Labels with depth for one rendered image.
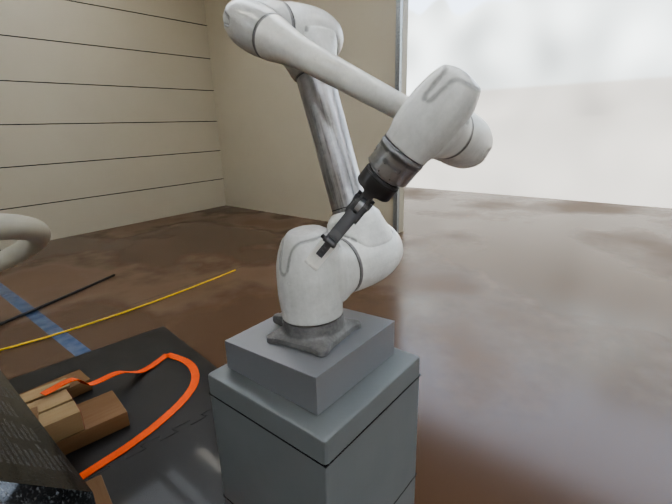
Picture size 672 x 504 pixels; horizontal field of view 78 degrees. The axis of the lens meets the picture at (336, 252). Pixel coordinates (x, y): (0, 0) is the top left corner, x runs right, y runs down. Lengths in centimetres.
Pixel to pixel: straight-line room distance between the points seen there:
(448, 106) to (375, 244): 47
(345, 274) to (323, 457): 40
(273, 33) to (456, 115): 47
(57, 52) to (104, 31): 72
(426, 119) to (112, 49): 660
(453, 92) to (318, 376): 60
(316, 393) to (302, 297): 21
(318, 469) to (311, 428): 8
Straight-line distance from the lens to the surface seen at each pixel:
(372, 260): 106
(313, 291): 95
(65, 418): 230
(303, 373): 92
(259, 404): 101
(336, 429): 93
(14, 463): 120
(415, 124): 72
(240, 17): 110
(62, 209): 676
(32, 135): 665
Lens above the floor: 140
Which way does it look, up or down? 17 degrees down
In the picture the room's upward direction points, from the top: 2 degrees counter-clockwise
